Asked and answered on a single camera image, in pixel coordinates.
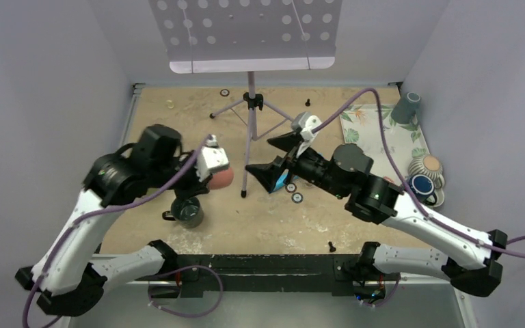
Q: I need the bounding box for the plain pink mug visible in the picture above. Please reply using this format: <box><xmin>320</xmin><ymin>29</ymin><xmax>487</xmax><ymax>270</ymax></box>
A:
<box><xmin>208</xmin><ymin>167</ymin><xmax>234</xmax><ymax>190</ymax></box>

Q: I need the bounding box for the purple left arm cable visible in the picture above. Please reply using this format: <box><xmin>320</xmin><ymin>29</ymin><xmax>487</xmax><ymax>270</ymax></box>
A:
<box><xmin>21</xmin><ymin>135</ymin><xmax>224</xmax><ymax>328</ymax></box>

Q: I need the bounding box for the navy blue mug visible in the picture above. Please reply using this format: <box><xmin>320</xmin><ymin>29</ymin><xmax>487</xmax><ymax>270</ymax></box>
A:
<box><xmin>407</xmin><ymin>174</ymin><xmax>438</xmax><ymax>206</ymax></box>

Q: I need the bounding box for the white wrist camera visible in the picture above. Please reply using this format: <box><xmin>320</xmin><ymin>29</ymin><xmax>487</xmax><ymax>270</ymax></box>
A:
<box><xmin>195</xmin><ymin>135</ymin><xmax>230</xmax><ymax>182</ymax></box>
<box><xmin>291</xmin><ymin>111</ymin><xmax>322</xmax><ymax>158</ymax></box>

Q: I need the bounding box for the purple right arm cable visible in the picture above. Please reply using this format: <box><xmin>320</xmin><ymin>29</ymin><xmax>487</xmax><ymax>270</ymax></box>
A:
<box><xmin>311</xmin><ymin>87</ymin><xmax>525</xmax><ymax>308</ymax></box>

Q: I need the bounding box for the lilac music stand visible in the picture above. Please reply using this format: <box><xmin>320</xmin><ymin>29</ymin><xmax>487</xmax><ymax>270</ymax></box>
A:
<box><xmin>148</xmin><ymin>0</ymin><xmax>343</xmax><ymax>199</ymax></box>

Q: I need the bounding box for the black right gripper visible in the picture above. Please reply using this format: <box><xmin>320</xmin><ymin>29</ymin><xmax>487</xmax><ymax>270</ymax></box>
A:
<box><xmin>245</xmin><ymin>130</ymin><xmax>347</xmax><ymax>198</ymax></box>

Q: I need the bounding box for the round black token lower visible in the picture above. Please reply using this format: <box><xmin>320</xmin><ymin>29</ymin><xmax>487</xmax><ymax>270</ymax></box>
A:
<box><xmin>291</xmin><ymin>192</ymin><xmax>304</xmax><ymax>204</ymax></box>

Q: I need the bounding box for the slate blue-grey mug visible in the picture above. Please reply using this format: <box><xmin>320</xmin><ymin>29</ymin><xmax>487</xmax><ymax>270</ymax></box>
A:
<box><xmin>390</xmin><ymin>92</ymin><xmax>421</xmax><ymax>125</ymax></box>

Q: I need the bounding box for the black chess pawn near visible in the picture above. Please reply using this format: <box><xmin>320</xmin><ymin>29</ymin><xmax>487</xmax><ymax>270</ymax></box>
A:
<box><xmin>328</xmin><ymin>241</ymin><xmax>336</xmax><ymax>253</ymax></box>

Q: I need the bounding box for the round black token upper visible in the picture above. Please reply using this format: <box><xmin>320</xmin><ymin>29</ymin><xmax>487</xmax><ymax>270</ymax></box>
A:
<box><xmin>285</xmin><ymin>183</ymin><xmax>297</xmax><ymax>193</ymax></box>

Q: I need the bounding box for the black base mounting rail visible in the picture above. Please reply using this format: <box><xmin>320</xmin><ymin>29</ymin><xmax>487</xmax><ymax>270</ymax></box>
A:
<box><xmin>132</xmin><ymin>253</ymin><xmax>402</xmax><ymax>300</ymax></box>

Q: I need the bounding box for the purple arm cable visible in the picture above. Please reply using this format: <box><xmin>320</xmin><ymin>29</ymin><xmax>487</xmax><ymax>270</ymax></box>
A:
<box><xmin>311</xmin><ymin>87</ymin><xmax>525</xmax><ymax>308</ymax></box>
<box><xmin>21</xmin><ymin>135</ymin><xmax>224</xmax><ymax>328</ymax></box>

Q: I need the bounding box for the dark grey mug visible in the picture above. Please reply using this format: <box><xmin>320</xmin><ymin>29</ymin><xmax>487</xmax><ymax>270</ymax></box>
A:
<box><xmin>161</xmin><ymin>197</ymin><xmax>204</xmax><ymax>229</ymax></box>

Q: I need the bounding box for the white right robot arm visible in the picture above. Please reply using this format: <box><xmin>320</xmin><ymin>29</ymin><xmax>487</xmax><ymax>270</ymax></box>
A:
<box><xmin>245</xmin><ymin>133</ymin><xmax>507</xmax><ymax>297</ymax></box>

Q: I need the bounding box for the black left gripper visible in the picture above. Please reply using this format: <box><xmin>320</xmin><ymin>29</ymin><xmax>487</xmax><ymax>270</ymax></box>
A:
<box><xmin>150</xmin><ymin>148</ymin><xmax>214</xmax><ymax>203</ymax></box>

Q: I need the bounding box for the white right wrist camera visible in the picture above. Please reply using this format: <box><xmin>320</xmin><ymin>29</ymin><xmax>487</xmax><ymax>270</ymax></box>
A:
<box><xmin>291</xmin><ymin>111</ymin><xmax>322</xmax><ymax>158</ymax></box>

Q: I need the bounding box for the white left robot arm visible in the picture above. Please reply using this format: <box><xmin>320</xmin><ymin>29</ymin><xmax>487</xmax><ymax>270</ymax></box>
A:
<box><xmin>15</xmin><ymin>124</ymin><xmax>229</xmax><ymax>317</ymax></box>

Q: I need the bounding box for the striped grey white mug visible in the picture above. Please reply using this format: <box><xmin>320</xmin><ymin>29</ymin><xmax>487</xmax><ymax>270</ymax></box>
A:
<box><xmin>407</xmin><ymin>154</ymin><xmax>446</xmax><ymax>189</ymax></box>

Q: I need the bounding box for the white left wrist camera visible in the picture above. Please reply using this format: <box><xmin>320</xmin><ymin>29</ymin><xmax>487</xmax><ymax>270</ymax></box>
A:
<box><xmin>195</xmin><ymin>135</ymin><xmax>230</xmax><ymax>182</ymax></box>

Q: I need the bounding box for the floral white serving tray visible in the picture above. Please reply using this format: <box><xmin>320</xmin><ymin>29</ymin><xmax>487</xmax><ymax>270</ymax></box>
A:
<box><xmin>340</xmin><ymin>104</ymin><xmax>445</xmax><ymax>207</ymax></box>

